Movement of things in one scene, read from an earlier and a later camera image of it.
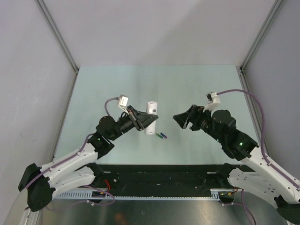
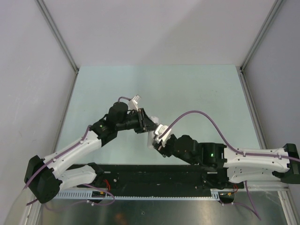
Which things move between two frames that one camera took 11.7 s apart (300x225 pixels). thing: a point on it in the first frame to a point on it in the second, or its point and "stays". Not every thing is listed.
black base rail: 160,179 stays
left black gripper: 140,119 stays
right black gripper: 193,115 to 163,150
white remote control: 152,108 to 150,135
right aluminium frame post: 240,69 stays
